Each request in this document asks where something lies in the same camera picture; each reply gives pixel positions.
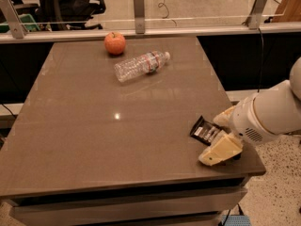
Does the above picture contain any red apple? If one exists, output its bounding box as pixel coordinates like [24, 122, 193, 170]
[104, 32, 126, 56]

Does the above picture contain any right metal glass bracket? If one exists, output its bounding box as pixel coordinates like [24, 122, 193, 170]
[246, 0, 267, 29]

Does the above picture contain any left metal glass bracket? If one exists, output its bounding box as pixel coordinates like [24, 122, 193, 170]
[0, 0, 27, 39]

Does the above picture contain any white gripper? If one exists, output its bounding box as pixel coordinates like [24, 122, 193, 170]
[198, 93, 278, 166]

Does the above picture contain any black office chair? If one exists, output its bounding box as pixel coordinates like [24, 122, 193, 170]
[26, 0, 107, 32]

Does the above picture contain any clear plastic water bottle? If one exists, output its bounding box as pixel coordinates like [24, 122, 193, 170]
[114, 51, 170, 83]

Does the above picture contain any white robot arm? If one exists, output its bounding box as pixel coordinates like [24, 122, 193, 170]
[198, 57, 301, 166]

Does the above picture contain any green bin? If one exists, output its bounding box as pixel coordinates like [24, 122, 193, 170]
[0, 14, 40, 33]

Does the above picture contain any middle metal glass bracket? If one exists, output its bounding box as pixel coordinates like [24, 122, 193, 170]
[134, 0, 145, 34]

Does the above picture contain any wooden furniture piece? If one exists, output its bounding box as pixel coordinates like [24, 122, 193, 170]
[272, 0, 301, 23]

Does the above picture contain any blue box on floor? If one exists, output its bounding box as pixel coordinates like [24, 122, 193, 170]
[221, 215, 251, 226]

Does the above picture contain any metal glass bracket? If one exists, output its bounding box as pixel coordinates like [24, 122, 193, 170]
[134, 0, 145, 34]
[246, 0, 267, 29]
[0, 0, 27, 39]

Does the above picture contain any black hanging cable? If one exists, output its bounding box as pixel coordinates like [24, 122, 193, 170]
[257, 27, 265, 93]

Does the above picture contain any black rxbar chocolate wrapper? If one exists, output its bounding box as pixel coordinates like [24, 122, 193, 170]
[190, 116, 227, 146]

